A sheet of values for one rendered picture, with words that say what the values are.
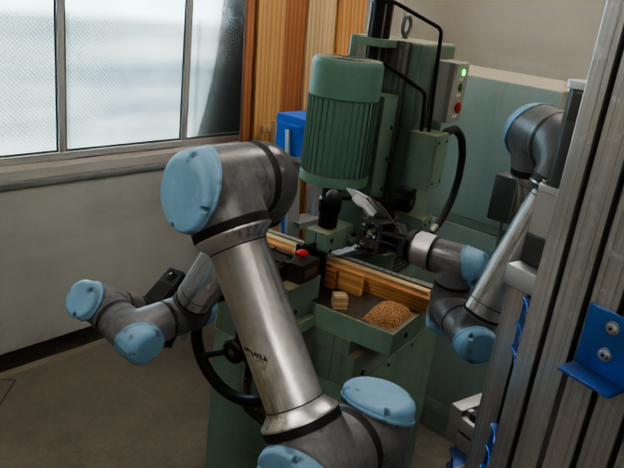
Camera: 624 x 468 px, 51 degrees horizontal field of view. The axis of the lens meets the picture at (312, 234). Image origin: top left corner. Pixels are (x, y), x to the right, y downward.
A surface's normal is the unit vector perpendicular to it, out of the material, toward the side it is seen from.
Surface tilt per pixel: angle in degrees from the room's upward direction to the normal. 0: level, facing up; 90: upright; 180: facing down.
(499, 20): 90
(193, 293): 101
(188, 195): 84
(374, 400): 8
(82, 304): 60
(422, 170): 90
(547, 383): 90
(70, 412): 1
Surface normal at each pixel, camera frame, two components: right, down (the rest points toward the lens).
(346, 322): -0.55, 0.22
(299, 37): 0.76, 0.26
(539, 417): -0.82, 0.11
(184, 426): 0.11, -0.93
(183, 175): -0.69, 0.07
